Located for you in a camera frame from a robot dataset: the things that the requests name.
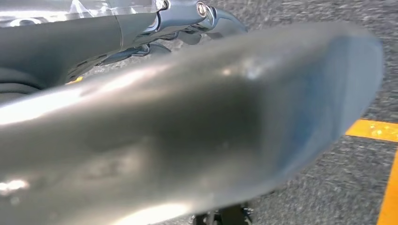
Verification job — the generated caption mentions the black robot leg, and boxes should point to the black robot leg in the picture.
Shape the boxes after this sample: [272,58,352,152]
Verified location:
[192,203,253,225]

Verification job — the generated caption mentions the yellow floor tape rectangle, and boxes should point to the yellow floor tape rectangle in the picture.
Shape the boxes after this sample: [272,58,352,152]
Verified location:
[345,119,398,225]

